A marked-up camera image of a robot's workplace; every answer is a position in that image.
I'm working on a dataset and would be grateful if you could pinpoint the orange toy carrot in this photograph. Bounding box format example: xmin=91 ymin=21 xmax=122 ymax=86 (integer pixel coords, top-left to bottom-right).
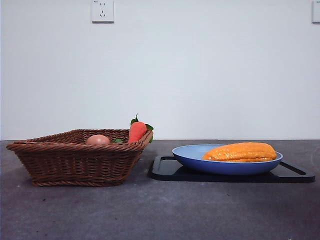
xmin=127 ymin=113 xmax=155 ymax=144

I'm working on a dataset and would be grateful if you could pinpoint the blue round plate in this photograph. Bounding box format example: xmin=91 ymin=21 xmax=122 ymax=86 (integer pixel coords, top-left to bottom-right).
xmin=171 ymin=144 xmax=284 ymax=176

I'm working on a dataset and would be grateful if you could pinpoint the black flat tray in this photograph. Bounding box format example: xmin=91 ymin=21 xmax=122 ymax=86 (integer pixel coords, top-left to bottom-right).
xmin=149 ymin=155 xmax=316 ymax=183

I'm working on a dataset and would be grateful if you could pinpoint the brown wicker basket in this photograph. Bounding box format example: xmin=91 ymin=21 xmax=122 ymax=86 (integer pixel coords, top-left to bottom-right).
xmin=6 ymin=128 xmax=154 ymax=187

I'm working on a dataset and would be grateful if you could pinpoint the brown egg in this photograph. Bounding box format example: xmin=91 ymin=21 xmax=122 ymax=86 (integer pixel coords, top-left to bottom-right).
xmin=86 ymin=134 xmax=111 ymax=146

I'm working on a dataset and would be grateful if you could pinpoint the white wall socket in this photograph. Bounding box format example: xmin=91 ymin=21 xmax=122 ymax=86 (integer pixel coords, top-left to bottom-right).
xmin=91 ymin=0 xmax=115 ymax=25

